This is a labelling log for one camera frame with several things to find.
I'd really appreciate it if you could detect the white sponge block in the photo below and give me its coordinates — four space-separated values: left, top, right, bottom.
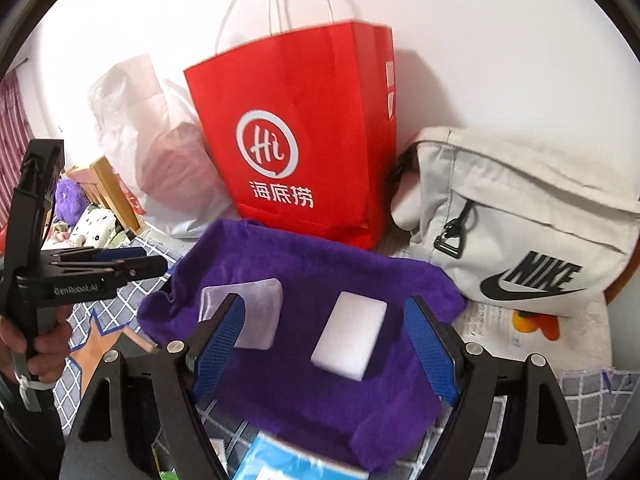
310 290 387 382

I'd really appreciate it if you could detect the person's left hand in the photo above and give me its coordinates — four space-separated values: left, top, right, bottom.
0 306 73 384

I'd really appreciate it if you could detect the white spotted pillow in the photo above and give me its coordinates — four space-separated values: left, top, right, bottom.
68 205 117 248

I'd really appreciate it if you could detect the purple fleece towel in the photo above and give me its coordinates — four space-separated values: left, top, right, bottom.
137 219 466 474

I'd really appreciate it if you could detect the purple plush toy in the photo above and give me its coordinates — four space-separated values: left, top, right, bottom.
54 177 89 226

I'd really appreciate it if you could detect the wooden bed headboard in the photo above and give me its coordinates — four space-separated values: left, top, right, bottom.
65 156 144 234

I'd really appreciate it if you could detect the blue tissue pack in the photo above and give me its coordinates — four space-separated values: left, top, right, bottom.
233 434 369 480

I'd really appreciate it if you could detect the white plastic Miniso bag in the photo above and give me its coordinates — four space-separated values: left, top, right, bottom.
91 55 239 240

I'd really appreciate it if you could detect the grey checkered bed sheet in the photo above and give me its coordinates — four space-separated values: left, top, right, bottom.
54 228 639 479

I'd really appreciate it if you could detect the beige Nike waist bag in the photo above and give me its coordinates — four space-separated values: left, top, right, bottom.
392 127 639 316

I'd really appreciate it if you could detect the red paper shopping bag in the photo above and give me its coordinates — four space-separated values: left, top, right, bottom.
184 20 397 249

